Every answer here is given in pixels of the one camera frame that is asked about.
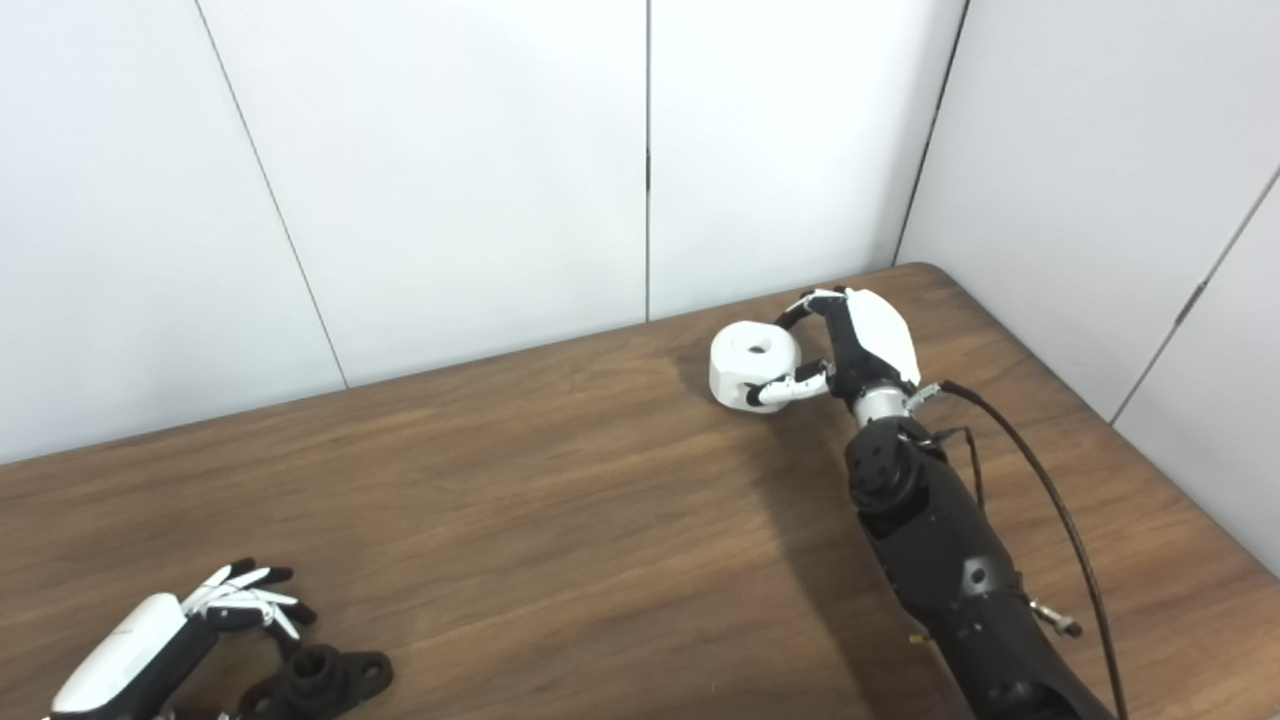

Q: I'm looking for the thin black wire loop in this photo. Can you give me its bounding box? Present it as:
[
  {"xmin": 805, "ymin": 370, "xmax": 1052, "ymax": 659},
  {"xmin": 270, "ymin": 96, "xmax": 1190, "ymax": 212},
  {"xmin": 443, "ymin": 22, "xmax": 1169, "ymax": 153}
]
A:
[{"xmin": 930, "ymin": 427, "xmax": 986, "ymax": 511}]

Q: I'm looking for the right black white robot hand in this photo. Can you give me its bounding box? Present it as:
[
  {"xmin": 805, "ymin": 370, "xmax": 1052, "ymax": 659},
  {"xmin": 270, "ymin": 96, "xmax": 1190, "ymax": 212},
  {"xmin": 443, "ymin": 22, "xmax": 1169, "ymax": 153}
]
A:
[{"xmin": 745, "ymin": 287, "xmax": 922, "ymax": 409}]

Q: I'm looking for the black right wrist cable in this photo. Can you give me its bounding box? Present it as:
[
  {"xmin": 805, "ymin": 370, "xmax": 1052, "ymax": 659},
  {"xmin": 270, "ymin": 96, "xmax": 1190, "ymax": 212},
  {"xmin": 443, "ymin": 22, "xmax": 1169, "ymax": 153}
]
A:
[{"xmin": 905, "ymin": 379, "xmax": 1131, "ymax": 720}]

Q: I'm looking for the round white plastic piece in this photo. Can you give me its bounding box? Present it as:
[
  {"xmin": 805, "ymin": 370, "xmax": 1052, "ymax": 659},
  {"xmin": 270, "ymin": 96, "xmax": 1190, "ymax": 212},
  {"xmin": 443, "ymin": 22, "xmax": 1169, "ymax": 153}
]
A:
[{"xmin": 709, "ymin": 323, "xmax": 804, "ymax": 413}]

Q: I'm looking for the black plastic holder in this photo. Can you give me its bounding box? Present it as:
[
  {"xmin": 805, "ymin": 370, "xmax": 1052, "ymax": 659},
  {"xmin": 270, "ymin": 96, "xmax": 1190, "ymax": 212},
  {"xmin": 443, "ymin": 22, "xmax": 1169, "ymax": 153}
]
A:
[{"xmin": 238, "ymin": 644, "xmax": 394, "ymax": 720}]

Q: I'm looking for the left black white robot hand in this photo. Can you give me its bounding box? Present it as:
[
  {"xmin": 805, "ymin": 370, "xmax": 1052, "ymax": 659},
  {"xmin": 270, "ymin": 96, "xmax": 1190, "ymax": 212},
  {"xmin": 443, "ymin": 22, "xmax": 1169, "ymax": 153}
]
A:
[{"xmin": 45, "ymin": 558, "xmax": 318, "ymax": 720}]

